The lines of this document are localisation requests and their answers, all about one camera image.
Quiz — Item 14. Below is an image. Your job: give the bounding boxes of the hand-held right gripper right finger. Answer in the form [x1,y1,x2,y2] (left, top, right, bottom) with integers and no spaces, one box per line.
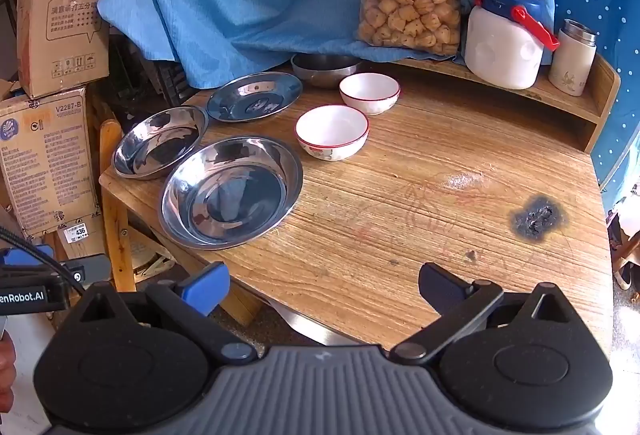
[390,262,583,365]

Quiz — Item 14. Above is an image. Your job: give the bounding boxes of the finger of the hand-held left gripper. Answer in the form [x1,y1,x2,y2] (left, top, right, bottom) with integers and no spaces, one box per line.
[2,246,55,267]

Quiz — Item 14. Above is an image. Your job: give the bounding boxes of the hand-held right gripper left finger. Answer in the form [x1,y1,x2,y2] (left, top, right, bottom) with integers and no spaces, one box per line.
[70,261,258,363]

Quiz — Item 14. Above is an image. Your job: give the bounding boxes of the large deep steel plate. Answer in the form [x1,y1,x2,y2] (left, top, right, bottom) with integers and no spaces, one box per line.
[159,135,304,250]

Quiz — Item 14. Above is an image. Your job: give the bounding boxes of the medium deep steel plate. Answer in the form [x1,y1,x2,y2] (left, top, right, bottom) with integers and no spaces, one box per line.
[111,106,209,180]

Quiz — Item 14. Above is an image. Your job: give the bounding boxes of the white bowl red rim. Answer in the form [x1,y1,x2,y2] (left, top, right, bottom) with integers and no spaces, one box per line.
[339,72,401,116]
[294,104,370,161]

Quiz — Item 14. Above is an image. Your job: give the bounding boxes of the steel bowl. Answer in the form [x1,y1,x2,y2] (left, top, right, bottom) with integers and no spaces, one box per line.
[291,54,363,90]

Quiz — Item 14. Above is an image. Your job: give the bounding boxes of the person's left hand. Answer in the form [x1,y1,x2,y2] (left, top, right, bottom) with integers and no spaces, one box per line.
[0,342,17,412]

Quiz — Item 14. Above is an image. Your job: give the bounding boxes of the cardboard box white label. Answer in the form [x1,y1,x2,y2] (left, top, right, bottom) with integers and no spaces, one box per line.
[54,214,107,262]

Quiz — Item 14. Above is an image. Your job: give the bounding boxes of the large printed cardboard box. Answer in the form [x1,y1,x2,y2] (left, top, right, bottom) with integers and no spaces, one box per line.
[0,88,103,236]

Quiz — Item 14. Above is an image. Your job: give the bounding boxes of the white shoe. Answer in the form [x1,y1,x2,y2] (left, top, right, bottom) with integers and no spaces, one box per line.
[613,260,636,291]

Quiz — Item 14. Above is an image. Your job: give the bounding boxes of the pink bedding cloth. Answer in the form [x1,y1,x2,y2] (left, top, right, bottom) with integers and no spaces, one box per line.
[602,182,640,246]

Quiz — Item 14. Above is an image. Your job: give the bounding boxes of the dark ribbed object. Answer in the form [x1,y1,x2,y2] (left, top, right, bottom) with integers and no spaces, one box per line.
[147,59,197,102]

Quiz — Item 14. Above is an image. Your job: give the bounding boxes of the wooden desk shelf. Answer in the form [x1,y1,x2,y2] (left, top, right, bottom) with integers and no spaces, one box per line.
[360,50,621,153]

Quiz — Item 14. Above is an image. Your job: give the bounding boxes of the open cardboard box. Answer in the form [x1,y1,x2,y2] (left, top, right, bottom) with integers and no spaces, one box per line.
[17,0,121,100]

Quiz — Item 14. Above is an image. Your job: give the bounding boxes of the wooden framed board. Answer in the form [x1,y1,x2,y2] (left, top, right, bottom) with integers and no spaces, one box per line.
[0,0,25,83]

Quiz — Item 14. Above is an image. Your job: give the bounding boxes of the white jug blue lid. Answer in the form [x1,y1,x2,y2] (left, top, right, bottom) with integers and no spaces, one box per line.
[464,0,561,91]

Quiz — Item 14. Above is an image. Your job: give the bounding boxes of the black cable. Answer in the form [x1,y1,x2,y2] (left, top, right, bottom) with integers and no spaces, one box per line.
[0,225,87,296]

